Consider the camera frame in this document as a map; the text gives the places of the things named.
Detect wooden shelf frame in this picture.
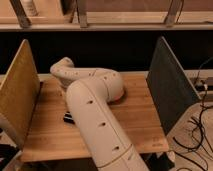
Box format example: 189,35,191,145
0,0,213,31

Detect right dark side panel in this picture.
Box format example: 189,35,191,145
147,36,201,135

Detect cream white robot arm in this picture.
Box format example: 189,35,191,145
50,57,149,171

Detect left wooden side panel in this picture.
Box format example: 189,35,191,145
0,39,40,149

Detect black rectangular box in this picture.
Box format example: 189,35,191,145
63,112,74,124

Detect white bottle on shelf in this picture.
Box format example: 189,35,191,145
22,0,38,16

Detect black cables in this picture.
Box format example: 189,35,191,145
172,56,213,171

